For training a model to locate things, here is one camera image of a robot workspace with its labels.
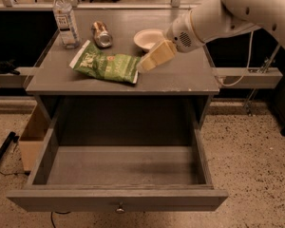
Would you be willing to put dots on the black object on ledge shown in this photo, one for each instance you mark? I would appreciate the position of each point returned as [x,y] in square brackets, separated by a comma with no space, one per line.
[7,67]

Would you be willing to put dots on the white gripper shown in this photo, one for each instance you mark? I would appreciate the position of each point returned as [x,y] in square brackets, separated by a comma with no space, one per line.
[180,36]

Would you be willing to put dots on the white paper bowl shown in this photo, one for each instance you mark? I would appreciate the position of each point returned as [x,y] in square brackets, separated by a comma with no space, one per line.
[147,38]

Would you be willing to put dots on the black pole on floor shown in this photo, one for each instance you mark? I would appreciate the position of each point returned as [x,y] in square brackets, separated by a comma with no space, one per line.
[11,138]

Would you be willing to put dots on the light wooden box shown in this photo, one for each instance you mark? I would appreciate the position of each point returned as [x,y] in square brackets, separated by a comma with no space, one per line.
[32,138]

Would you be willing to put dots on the green jalapeno chip bag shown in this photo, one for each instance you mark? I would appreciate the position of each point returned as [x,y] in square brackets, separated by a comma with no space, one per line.
[94,63]

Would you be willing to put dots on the clear plastic water bottle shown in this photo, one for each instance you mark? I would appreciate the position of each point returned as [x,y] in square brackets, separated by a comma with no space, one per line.
[66,23]

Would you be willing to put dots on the silver metal can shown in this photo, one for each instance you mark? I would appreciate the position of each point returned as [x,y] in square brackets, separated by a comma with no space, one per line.
[102,37]

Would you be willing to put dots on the metal drawer knob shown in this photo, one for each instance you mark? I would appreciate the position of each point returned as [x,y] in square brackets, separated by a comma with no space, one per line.
[120,209]

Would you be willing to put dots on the open grey top drawer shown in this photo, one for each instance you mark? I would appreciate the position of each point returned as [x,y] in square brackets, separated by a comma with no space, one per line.
[143,152]

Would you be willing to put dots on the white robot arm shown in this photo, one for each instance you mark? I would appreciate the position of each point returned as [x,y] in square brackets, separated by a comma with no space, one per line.
[214,19]

